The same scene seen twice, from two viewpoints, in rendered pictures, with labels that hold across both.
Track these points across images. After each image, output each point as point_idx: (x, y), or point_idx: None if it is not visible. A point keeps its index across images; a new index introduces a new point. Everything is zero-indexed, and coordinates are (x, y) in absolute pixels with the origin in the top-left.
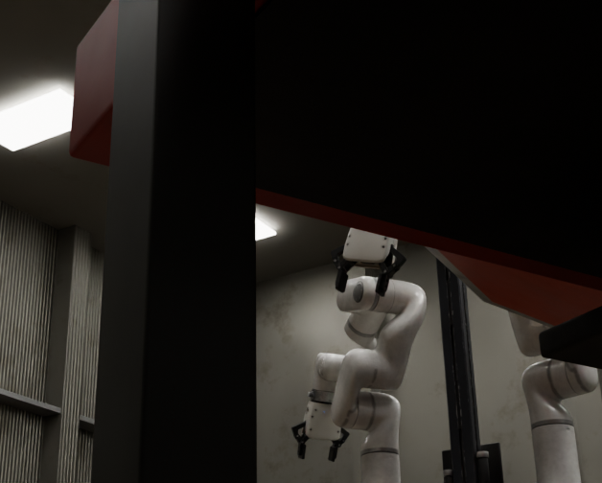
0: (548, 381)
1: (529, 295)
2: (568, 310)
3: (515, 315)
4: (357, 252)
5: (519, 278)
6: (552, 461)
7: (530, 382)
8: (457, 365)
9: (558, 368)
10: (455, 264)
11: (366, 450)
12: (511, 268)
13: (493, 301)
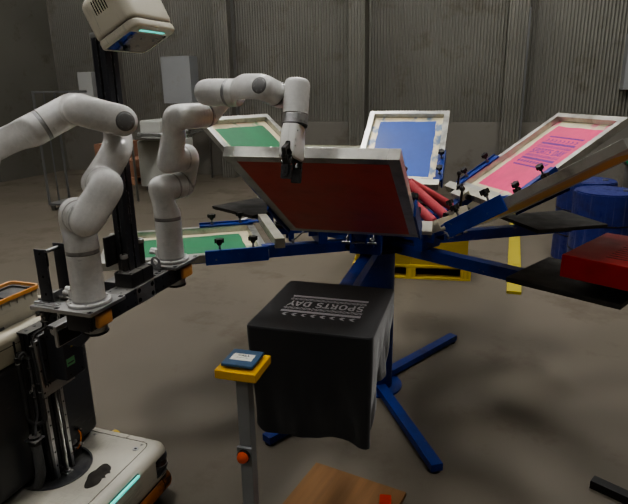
0: (180, 192)
1: (310, 182)
2: (314, 191)
3: (179, 149)
4: (298, 153)
5: (343, 185)
6: (181, 241)
7: (172, 192)
8: (127, 176)
9: (185, 184)
10: (306, 164)
11: (92, 252)
12: (359, 186)
13: (239, 162)
